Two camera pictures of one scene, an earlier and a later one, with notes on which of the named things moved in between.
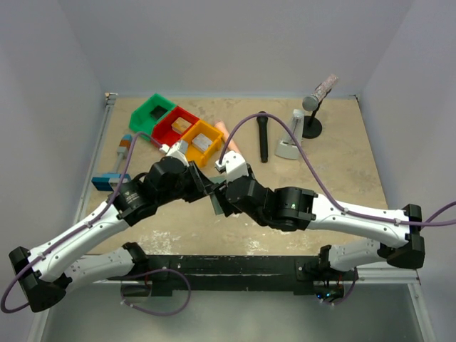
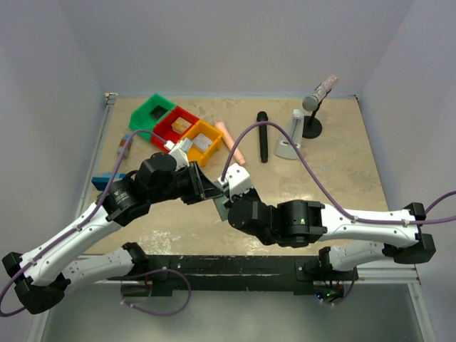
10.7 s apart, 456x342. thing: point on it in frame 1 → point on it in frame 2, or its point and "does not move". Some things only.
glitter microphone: [311, 103] does not move
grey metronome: [287, 148] does not move
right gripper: [228, 206] → [250, 192]
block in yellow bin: [201, 142] does not move
